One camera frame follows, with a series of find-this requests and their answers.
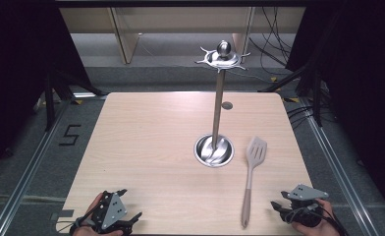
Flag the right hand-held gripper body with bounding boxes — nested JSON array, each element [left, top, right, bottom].
[[279, 183, 330, 228]]

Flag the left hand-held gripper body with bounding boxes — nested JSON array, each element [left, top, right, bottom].
[[90, 190, 132, 236]]

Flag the beige slotted spatula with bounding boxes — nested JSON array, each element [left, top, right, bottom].
[[240, 136, 268, 230]]

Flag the steel utensil rack stand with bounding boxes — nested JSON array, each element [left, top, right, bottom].
[[193, 39, 251, 169]]

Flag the person's left hand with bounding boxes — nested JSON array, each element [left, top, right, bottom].
[[72, 192, 125, 236]]

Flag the person's right hand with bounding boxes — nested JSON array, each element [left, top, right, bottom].
[[291, 199, 342, 236]]

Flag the black tape strip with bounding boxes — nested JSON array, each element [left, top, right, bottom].
[[50, 208, 75, 222]]

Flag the black metal stand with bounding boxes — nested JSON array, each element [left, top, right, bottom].
[[258, 60, 325, 128], [42, 69, 107, 133]]

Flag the black curtain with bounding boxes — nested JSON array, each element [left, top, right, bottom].
[[284, 0, 385, 214], [0, 0, 94, 180]]

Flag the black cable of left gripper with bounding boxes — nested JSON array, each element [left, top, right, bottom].
[[56, 204, 100, 234]]

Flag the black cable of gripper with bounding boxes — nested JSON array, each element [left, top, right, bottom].
[[284, 204, 350, 236], [56, 204, 100, 234]]

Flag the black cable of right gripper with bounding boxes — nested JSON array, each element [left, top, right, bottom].
[[284, 204, 350, 236]]

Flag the metal floor rail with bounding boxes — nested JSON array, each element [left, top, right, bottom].
[[0, 97, 71, 236], [299, 97, 376, 236]]

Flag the black floor cables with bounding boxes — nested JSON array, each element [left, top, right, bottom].
[[286, 103, 316, 128]]

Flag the black hanging cables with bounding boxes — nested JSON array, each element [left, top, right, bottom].
[[248, 7, 297, 69]]

